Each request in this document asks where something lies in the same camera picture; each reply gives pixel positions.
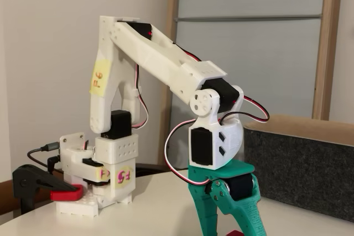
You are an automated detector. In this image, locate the black power cable plug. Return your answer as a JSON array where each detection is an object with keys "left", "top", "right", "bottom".
[{"left": 47, "top": 156, "right": 58, "bottom": 174}]

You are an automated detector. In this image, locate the black clamp with red pad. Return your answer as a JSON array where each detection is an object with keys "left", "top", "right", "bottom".
[{"left": 12, "top": 164, "right": 84, "bottom": 216}]

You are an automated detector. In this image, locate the wooden framed frosted panel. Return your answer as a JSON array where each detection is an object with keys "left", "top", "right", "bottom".
[{"left": 157, "top": 0, "right": 343, "bottom": 166}]

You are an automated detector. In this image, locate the wrist servo wire loop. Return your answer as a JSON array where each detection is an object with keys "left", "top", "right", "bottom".
[{"left": 218, "top": 96, "right": 270, "bottom": 123}]

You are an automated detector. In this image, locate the yellow label marked F5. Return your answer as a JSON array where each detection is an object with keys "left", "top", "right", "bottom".
[{"left": 113, "top": 169, "right": 133, "bottom": 190}]

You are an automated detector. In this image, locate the yellow label marked F3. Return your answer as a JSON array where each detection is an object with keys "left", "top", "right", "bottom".
[{"left": 96, "top": 168, "right": 111, "bottom": 183}]

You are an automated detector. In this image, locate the yellow label marked F6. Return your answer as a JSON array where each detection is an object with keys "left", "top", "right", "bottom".
[{"left": 90, "top": 59, "right": 112, "bottom": 98}]

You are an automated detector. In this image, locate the gripper servo wire loop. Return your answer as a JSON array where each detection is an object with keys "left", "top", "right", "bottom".
[{"left": 164, "top": 118, "right": 211, "bottom": 187}]

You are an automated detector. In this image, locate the dark grey felt basket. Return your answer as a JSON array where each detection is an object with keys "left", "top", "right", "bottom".
[{"left": 243, "top": 114, "right": 354, "bottom": 223}]

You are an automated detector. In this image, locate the black cable with grey plug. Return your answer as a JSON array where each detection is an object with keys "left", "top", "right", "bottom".
[{"left": 27, "top": 141, "right": 62, "bottom": 173}]

